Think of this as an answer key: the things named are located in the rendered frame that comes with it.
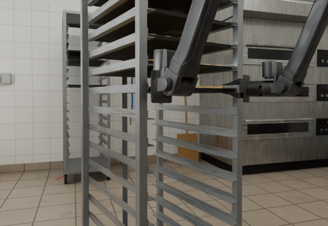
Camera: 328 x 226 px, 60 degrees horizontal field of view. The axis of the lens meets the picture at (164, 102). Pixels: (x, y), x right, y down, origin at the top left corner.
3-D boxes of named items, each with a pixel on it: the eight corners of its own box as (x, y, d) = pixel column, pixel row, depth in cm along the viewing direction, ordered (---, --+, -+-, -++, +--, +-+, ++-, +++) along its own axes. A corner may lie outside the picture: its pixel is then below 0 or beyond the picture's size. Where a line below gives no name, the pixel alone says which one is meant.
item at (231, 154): (237, 158, 116) (237, 152, 116) (232, 159, 115) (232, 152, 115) (156, 139, 170) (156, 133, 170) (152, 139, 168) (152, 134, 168)
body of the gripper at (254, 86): (241, 101, 107) (261, 102, 104) (241, 74, 107) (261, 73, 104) (244, 101, 113) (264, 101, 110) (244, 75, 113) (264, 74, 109)
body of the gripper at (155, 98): (171, 71, 90) (173, 68, 83) (171, 102, 90) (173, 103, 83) (151, 70, 90) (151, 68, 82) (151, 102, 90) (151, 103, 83)
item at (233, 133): (237, 137, 116) (237, 129, 116) (232, 137, 114) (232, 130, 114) (156, 124, 170) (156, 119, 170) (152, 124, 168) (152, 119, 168)
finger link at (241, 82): (219, 98, 111) (244, 98, 107) (219, 79, 111) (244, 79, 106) (224, 97, 117) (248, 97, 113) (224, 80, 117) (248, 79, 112)
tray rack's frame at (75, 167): (61, 168, 354) (60, 24, 350) (103, 164, 372) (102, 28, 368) (62, 182, 295) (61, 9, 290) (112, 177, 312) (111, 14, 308)
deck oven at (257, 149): (242, 182, 306) (243, -6, 302) (196, 159, 421) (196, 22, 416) (351, 171, 354) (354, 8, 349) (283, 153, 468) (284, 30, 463)
